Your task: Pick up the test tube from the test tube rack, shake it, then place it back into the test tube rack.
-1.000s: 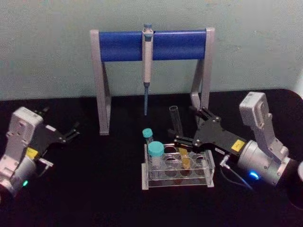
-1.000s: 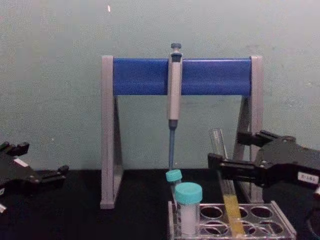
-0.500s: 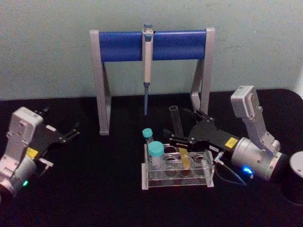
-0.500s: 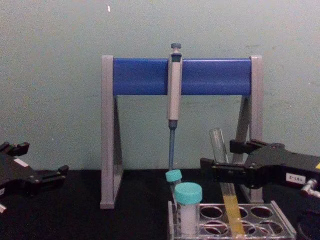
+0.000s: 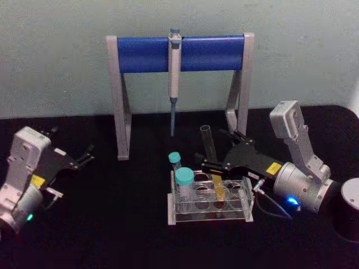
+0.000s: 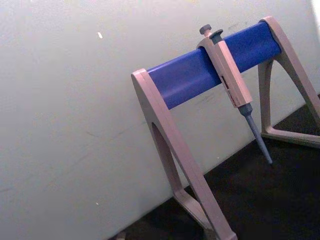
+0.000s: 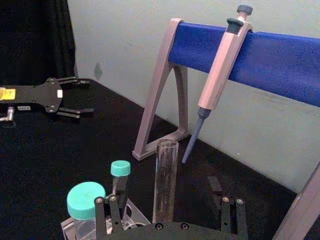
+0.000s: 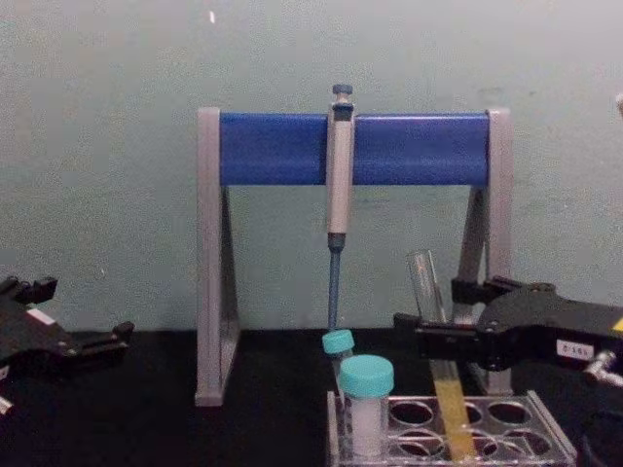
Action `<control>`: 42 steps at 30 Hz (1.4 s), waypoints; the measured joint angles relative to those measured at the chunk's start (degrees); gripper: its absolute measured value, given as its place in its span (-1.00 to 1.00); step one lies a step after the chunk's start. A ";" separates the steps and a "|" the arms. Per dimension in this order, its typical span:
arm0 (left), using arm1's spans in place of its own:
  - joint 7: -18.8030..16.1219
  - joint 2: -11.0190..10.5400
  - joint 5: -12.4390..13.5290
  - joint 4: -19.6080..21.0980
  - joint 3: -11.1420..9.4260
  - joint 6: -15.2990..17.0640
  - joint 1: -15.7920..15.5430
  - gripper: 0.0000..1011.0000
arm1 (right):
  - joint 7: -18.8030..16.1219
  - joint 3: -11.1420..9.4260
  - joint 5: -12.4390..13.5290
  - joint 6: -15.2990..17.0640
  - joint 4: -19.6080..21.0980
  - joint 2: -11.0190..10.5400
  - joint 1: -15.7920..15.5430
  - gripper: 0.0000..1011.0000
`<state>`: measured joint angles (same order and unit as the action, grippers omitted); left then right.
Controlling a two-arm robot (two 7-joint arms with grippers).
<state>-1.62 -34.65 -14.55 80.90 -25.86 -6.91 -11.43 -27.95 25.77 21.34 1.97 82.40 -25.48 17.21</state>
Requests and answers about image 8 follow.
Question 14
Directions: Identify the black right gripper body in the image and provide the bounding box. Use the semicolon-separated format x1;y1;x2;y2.
478;282;623;374

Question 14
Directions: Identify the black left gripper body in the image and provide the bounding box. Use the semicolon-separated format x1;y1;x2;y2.
0;293;75;381

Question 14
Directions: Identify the glass test tube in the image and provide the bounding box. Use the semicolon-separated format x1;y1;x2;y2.
406;249;479;464

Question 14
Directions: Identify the clear plastic tube rack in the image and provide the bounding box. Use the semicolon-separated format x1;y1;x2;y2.
325;389;578;467

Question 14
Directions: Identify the large tube with teal cap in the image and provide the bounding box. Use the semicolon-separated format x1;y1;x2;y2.
337;354;396;459

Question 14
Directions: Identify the black table cloth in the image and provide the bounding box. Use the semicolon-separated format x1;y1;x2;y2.
0;327;623;467

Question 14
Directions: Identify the small tube with teal cap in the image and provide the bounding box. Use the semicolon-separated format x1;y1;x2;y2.
320;329;356;386

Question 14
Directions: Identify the grey pipette stand, blue bar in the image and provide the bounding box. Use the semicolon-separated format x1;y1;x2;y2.
195;107;515;408

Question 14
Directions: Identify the grey pipette with blue plunger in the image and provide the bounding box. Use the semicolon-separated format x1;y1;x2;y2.
324;83;357;333

